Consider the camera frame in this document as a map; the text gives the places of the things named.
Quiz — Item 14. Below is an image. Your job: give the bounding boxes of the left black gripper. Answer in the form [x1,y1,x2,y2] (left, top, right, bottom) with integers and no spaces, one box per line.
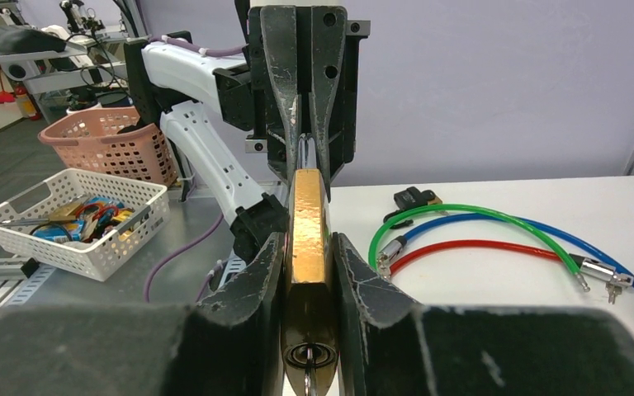
[215,4,371,186]

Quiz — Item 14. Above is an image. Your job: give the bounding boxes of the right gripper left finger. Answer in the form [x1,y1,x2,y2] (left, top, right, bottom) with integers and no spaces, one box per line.
[196,233,286,395]

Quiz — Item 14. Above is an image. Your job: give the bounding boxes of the small black padlock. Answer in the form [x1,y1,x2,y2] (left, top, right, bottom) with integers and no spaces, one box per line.
[383,186,443,222]

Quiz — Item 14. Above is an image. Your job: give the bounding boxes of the red cable lock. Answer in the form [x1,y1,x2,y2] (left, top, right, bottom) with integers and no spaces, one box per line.
[386,239,575,279]

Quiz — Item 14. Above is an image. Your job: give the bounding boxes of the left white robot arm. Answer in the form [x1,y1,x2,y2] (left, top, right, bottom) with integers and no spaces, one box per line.
[125,1,371,262]

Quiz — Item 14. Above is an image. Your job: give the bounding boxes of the brass padlock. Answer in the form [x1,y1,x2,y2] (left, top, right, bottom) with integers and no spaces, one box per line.
[281,134,338,395]

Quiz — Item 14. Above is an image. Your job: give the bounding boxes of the pink plastic basket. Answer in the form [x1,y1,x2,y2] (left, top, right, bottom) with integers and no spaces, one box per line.
[38,106,177,186]

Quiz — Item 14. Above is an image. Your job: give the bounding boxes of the green cable lock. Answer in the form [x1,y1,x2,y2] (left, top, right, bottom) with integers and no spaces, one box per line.
[367,204,590,292]

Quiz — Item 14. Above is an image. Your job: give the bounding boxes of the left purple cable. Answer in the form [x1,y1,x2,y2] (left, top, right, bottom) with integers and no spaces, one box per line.
[141,35,253,305]

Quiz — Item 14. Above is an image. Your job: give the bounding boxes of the white plastic basket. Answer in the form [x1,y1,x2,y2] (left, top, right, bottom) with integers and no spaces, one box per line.
[0,168,170,281]

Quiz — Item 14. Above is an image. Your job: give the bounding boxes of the blue cable lock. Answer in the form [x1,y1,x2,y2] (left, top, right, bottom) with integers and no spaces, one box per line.
[402,211,634,307]

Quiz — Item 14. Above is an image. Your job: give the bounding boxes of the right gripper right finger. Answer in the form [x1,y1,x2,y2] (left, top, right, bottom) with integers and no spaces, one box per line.
[332,233,421,395]

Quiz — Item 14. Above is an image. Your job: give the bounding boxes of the cable lock keys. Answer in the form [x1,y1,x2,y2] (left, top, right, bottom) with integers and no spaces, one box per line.
[570,253,634,304]

